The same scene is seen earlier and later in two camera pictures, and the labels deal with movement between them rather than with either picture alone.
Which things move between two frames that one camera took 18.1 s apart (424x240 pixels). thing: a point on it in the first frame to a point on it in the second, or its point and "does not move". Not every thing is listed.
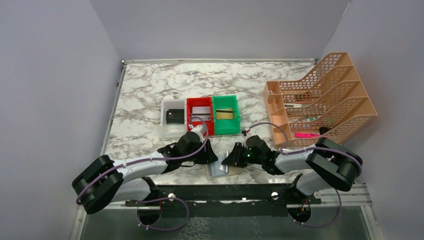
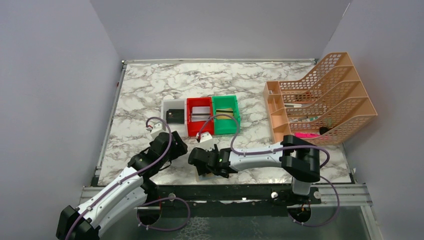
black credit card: x=175 y=116 does not move
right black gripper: x=234 y=158 to x=201 y=170
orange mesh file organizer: x=329 y=104 does not move
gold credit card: x=226 y=113 does not move
